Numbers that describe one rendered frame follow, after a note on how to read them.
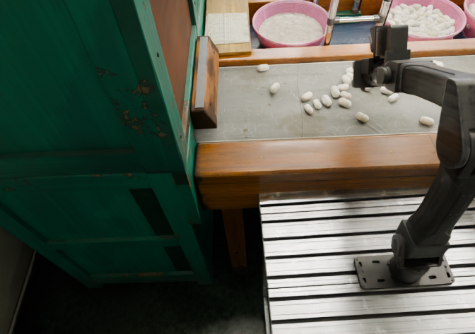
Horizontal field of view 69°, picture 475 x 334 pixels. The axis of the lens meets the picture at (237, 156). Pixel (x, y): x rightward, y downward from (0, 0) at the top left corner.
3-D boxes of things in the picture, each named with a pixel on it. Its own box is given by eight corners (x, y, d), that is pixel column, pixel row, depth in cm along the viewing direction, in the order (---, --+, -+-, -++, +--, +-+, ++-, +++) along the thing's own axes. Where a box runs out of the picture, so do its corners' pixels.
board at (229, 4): (251, 54, 108) (251, 51, 107) (203, 56, 108) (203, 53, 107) (247, -2, 127) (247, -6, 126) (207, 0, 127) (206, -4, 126)
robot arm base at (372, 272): (361, 245, 72) (370, 279, 67) (457, 239, 71) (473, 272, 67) (353, 258, 78) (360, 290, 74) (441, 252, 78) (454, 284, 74)
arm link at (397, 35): (364, 30, 77) (386, 22, 65) (402, 27, 76) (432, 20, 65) (362, 82, 79) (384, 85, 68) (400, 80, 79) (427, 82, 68)
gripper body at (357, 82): (351, 61, 85) (362, 60, 78) (393, 58, 85) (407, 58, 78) (350, 87, 87) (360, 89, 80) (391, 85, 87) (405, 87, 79)
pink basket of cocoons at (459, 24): (470, 49, 118) (485, 24, 110) (406, 70, 113) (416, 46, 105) (418, 10, 133) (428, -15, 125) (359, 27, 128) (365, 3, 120)
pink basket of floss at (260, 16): (342, 42, 123) (348, 18, 115) (292, 79, 113) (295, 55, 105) (286, 14, 135) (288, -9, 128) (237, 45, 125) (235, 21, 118)
